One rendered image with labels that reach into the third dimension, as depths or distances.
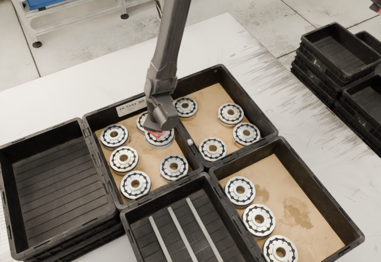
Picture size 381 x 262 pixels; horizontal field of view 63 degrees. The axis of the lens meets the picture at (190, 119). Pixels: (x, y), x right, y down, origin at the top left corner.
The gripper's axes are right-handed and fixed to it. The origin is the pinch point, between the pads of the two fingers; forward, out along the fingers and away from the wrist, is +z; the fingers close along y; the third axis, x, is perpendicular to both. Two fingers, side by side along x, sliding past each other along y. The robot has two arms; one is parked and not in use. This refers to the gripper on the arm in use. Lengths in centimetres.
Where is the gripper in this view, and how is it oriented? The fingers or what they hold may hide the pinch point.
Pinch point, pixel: (159, 130)
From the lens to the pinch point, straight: 107.6
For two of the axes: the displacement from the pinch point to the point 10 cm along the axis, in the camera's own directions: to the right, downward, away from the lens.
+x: -9.5, -2.6, 1.6
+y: 3.1, -7.9, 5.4
